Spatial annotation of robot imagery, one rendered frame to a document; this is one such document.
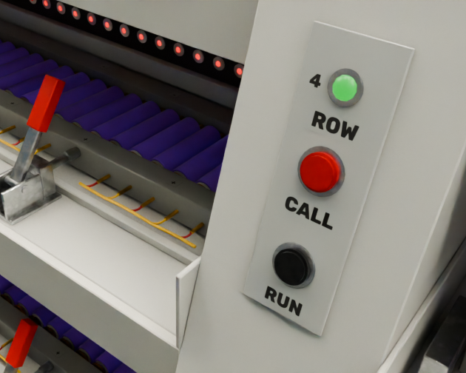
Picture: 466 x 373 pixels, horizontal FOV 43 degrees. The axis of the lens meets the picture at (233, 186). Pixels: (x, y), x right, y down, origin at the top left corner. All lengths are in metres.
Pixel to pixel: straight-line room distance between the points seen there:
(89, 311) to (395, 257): 0.19
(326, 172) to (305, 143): 0.02
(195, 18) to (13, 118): 0.24
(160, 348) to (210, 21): 0.17
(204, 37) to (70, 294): 0.17
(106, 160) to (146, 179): 0.04
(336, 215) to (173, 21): 0.12
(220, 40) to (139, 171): 0.15
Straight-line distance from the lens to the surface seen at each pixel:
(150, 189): 0.38
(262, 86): 0.24
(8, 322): 0.56
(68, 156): 0.42
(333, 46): 0.23
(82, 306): 0.36
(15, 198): 0.39
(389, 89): 0.22
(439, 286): 0.29
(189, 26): 0.28
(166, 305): 0.33
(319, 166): 0.23
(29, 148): 0.40
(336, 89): 0.22
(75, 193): 0.40
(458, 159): 0.22
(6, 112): 0.48
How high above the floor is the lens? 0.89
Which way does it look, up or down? 21 degrees down
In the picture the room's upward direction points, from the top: 13 degrees clockwise
